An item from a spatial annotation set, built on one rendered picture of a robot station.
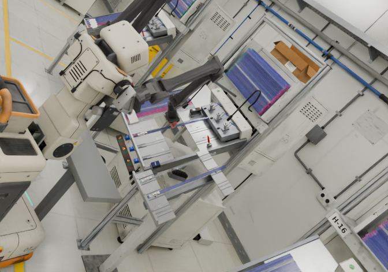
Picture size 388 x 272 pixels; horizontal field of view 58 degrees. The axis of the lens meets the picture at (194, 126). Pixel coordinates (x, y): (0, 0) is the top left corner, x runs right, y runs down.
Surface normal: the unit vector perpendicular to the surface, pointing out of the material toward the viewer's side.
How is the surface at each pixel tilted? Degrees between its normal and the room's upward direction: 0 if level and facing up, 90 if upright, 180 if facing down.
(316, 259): 44
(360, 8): 90
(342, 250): 90
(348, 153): 90
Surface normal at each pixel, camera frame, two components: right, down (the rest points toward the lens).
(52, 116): -0.37, -0.18
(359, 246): -0.65, -0.33
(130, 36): 0.10, -0.53
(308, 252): 0.01, -0.73
